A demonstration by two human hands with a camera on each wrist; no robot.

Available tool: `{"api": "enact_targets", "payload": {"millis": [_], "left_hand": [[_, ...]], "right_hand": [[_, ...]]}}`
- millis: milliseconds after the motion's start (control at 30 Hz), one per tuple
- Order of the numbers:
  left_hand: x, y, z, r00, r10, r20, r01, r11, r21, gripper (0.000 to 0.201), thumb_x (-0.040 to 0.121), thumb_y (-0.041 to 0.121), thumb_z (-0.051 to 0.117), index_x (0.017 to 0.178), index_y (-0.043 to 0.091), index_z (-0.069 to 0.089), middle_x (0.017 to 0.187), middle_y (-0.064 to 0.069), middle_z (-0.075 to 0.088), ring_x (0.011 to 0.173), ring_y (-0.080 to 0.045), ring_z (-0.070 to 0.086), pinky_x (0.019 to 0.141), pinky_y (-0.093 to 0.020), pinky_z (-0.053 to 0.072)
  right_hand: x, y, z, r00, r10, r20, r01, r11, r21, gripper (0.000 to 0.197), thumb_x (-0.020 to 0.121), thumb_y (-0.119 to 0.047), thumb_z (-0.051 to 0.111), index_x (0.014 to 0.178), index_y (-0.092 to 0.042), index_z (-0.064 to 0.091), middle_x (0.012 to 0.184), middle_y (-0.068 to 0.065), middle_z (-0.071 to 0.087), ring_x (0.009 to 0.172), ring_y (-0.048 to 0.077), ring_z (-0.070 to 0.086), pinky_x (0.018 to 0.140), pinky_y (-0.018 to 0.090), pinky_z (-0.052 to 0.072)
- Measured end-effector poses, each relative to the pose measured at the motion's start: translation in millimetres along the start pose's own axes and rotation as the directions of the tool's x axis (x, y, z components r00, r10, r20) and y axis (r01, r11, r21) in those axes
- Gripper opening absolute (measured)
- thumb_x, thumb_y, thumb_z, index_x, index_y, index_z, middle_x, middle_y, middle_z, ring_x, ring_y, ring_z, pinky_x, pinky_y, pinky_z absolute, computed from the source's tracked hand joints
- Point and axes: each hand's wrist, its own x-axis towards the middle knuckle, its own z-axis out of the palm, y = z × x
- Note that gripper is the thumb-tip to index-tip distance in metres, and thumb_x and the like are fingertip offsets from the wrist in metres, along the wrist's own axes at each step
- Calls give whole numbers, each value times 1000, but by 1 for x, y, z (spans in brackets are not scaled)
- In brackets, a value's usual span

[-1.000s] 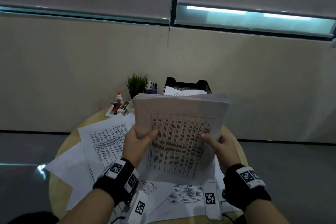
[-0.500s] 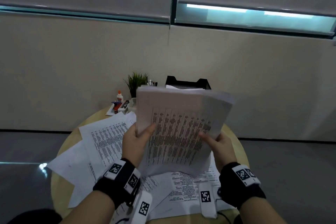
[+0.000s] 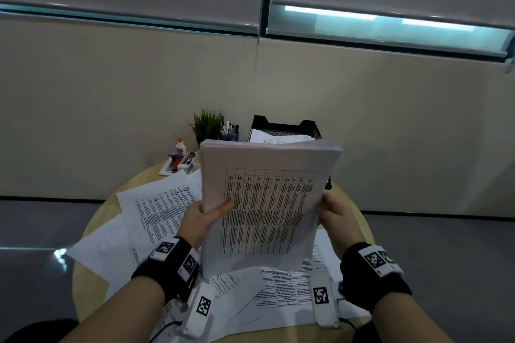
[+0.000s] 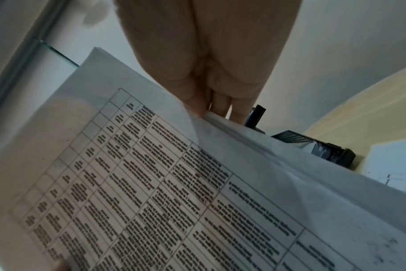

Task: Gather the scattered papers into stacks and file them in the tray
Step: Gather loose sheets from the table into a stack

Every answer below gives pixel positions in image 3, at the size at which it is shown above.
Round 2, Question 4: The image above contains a black wrist band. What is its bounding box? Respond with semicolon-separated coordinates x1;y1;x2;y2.
131;236;201;303
340;242;413;314

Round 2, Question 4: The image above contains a pile of printed papers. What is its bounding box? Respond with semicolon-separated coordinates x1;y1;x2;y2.
66;169;371;343

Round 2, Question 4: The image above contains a black mesh paper tray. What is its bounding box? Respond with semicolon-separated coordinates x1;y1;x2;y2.
247;115;333;191

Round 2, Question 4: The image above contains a person's left hand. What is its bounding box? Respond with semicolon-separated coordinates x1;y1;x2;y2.
176;200;235;251

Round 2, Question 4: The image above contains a white tray with stapler items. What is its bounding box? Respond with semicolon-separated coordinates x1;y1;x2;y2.
158;153;200;177

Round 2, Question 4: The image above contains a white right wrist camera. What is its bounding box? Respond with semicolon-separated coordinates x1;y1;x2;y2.
310;272;342;328

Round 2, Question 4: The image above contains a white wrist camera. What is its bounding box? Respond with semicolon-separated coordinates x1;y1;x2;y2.
183;283;216;339
310;272;342;328

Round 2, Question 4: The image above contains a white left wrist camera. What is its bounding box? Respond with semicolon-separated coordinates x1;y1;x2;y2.
183;283;216;339

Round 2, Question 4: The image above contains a person's right hand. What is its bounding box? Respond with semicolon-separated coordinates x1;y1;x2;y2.
318;192;366;260

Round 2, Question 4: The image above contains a white box black label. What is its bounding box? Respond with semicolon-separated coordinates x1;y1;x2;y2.
176;152;198;173

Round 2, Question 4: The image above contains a round wooden table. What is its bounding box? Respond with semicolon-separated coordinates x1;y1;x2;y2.
71;161;377;343

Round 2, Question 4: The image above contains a black left camera cable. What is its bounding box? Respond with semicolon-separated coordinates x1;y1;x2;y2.
151;320;184;343

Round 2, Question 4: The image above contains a person's left forearm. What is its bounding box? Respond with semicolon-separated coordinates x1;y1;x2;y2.
60;276;166;343

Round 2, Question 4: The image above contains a black left wrist band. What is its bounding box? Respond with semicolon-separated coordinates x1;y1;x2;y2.
131;236;201;303

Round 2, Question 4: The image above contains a window with black frame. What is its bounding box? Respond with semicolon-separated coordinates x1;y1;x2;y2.
0;0;515;64

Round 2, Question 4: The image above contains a black right wrist band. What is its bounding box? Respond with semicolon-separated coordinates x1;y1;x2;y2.
340;242;413;314

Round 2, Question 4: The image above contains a green potted plant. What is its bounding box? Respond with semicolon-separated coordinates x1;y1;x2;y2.
186;108;226;146

